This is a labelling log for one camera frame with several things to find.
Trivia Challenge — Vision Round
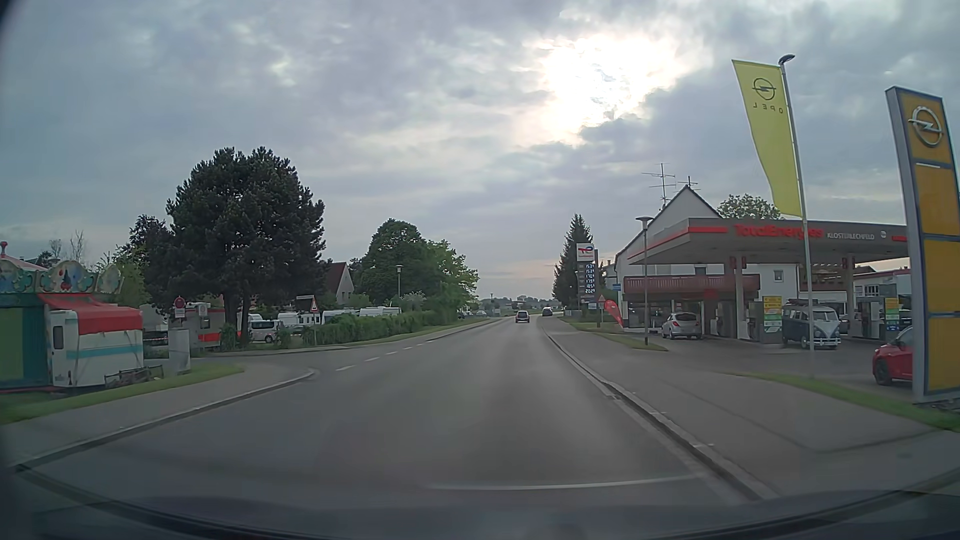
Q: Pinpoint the green leafy tree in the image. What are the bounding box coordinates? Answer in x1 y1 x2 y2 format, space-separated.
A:
351 219 480 320

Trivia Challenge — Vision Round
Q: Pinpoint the tall conifer tree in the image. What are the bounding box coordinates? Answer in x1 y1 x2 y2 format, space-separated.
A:
552 213 601 310

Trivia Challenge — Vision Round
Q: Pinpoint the fuel price sign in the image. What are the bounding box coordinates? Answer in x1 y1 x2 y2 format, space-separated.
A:
575 242 599 304

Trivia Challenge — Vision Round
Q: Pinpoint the green hedge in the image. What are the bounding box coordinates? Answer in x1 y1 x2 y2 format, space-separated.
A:
274 307 460 349

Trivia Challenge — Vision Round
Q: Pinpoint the grey asphalt road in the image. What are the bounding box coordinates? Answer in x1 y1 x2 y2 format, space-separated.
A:
13 315 751 519

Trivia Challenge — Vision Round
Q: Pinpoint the house with dark roof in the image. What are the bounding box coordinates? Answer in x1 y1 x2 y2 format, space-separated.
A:
322 261 356 307

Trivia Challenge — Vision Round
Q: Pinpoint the row of parked caravans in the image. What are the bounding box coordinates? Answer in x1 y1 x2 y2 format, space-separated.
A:
237 304 403 331

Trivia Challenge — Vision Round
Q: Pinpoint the grass verge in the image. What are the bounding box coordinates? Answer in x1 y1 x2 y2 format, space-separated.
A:
564 318 669 353
738 372 960 433
0 363 246 426

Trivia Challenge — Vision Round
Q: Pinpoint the silver car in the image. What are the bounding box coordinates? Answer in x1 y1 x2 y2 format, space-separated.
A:
660 312 703 340

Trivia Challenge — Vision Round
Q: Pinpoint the petrol station building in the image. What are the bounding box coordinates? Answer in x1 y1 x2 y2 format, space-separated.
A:
613 163 913 346

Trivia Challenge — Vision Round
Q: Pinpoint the large dark tree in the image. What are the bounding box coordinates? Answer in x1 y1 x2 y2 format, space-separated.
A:
120 146 327 343

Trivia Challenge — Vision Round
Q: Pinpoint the car's own bonnet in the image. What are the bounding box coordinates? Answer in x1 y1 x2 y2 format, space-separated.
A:
15 466 960 540

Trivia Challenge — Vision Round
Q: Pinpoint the tree behind petrol station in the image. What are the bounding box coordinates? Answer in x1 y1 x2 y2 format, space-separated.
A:
716 193 783 221

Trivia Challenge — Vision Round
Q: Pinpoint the grey forecourt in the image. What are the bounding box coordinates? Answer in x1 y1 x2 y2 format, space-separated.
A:
600 330 916 400

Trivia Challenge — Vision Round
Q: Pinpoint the grey paved pavement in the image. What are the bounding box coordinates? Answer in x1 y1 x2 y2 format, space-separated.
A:
0 358 319 468
541 318 960 502

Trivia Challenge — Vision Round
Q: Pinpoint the yellow flag on pole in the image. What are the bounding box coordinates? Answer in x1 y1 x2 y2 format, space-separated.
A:
732 53 817 376

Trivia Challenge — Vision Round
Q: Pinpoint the dark green white van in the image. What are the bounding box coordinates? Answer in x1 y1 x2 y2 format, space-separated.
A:
780 301 843 351

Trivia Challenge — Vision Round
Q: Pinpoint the white caravan red roof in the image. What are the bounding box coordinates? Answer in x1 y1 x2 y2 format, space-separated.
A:
37 292 145 390

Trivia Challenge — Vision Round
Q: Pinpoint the red car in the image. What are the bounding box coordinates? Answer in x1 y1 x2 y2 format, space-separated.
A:
871 325 915 387

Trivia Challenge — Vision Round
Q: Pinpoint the yellow pylon sign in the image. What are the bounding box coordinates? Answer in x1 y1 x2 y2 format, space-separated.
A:
885 85 960 405

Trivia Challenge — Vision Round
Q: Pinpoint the colourful fairground stall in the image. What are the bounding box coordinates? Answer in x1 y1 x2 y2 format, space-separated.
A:
0 241 124 391

